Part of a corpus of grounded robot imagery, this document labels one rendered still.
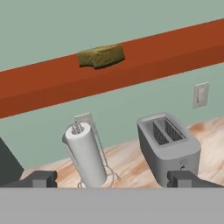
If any dark grey appliance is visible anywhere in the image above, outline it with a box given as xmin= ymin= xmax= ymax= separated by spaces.
xmin=0 ymin=136 xmax=25 ymax=187

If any yellow-green sponge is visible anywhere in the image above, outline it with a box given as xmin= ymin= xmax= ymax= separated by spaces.
xmin=76 ymin=43 xmax=126 ymax=70

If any wire paper towel holder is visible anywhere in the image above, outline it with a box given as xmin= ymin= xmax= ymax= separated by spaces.
xmin=69 ymin=112 xmax=122 ymax=189

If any reddish brown wooden shelf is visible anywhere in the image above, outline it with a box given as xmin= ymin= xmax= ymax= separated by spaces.
xmin=0 ymin=17 xmax=224 ymax=119

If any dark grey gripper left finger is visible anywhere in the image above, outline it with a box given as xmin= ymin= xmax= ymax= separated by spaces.
xmin=2 ymin=171 xmax=58 ymax=189

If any white paper towel roll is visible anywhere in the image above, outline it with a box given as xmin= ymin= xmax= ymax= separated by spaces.
xmin=61 ymin=122 xmax=109 ymax=189

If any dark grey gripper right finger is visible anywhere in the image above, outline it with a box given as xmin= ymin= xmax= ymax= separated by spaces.
xmin=166 ymin=171 xmax=223 ymax=189

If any grey two-slot toaster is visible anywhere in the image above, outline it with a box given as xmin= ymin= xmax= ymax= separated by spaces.
xmin=136 ymin=112 xmax=202 ymax=188

